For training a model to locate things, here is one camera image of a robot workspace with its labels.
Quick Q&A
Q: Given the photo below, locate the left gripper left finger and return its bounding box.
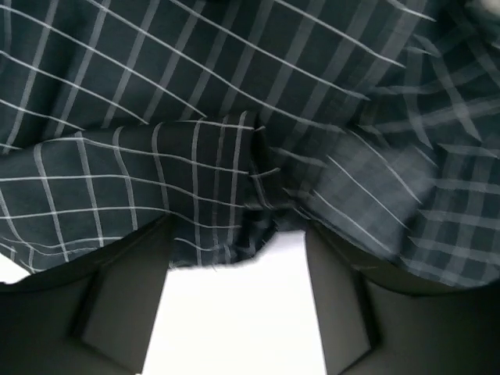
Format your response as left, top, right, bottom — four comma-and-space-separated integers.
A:
1, 216, 176, 374

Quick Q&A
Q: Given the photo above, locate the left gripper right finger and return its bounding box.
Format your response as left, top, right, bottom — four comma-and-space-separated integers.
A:
305, 226, 499, 374

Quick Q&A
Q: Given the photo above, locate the dark checked pillowcase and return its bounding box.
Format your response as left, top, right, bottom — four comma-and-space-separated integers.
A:
1, 1, 499, 288

